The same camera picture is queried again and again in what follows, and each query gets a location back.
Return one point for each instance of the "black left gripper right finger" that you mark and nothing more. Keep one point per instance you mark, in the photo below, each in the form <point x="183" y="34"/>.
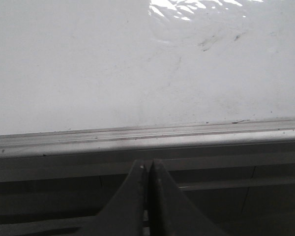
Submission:
<point x="170" y="212"/>

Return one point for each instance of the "white whiteboard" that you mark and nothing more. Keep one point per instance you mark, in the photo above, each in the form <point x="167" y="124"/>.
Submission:
<point x="91" y="64"/>

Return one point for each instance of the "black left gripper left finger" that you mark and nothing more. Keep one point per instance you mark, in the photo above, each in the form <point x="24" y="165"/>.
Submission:
<point x="124" y="213"/>

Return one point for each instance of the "grey aluminium whiteboard frame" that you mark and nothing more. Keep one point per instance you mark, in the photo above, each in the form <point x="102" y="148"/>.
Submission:
<point x="102" y="152"/>

